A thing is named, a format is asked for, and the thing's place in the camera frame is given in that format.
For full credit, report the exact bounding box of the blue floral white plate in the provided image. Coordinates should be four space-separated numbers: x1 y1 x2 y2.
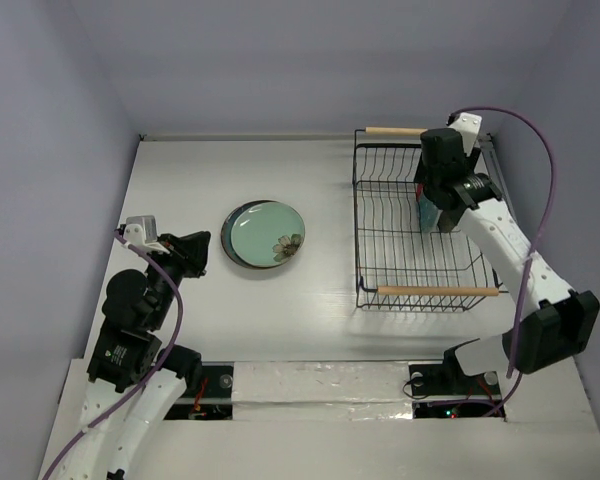
220 214 233 257

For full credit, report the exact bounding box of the grey marbled plate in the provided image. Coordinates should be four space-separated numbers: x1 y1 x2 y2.
437 211 463 233

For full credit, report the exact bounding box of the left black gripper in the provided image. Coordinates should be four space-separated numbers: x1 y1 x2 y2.
145 228 212 326

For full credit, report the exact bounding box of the red and teal plate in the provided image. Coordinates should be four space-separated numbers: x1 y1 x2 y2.
416 184 440 233

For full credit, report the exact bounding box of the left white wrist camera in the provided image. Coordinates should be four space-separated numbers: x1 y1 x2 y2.
116 215 168 253

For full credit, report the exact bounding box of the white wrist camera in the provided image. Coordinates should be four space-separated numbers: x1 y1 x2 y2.
116 215 168 253
448 112 482 156

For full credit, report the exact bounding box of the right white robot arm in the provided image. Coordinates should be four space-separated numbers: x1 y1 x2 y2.
416 127 600 392

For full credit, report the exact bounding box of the dark teal plate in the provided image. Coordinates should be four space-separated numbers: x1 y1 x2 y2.
221 200 285 269

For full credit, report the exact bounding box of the light green flower plate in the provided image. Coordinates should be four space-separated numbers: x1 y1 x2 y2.
221 200 306 270

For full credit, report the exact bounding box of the black wire dish rack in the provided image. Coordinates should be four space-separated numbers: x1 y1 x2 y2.
352 129 507 313

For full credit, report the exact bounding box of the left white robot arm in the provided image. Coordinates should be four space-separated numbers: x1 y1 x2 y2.
42 216 211 479

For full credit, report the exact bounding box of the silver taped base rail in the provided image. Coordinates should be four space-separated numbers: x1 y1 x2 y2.
172 358 416 422

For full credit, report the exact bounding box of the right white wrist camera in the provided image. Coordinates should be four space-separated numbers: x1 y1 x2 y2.
448 112 482 156

